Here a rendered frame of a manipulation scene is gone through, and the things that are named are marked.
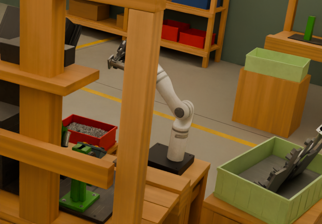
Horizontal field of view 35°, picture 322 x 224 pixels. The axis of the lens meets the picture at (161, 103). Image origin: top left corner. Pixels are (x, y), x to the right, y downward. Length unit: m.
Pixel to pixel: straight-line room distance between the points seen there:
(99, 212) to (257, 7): 5.82
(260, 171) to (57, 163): 1.34
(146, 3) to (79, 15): 7.19
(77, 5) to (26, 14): 6.92
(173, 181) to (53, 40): 1.04
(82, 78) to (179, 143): 0.93
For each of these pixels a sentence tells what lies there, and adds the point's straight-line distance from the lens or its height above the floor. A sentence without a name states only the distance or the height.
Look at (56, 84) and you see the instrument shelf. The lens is 1.85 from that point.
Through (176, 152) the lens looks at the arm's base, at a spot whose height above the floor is 0.96.
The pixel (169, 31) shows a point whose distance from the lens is 7.78.
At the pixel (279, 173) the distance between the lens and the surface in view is 2.53.
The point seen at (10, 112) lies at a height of 1.24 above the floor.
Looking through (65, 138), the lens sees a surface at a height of 1.07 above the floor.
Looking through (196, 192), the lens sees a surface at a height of 0.72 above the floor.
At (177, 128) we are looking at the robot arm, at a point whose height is 1.09.
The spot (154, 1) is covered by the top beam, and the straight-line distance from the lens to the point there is 1.65.
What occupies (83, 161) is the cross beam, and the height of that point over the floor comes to 1.27.
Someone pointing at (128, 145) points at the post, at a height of 1.36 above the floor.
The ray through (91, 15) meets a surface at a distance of 8.66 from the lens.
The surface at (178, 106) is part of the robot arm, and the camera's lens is 2.62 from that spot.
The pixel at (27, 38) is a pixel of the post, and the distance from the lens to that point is 1.93.
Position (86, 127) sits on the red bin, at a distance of 3.09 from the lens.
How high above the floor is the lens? 2.17
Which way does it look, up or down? 21 degrees down
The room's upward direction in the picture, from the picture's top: 6 degrees clockwise
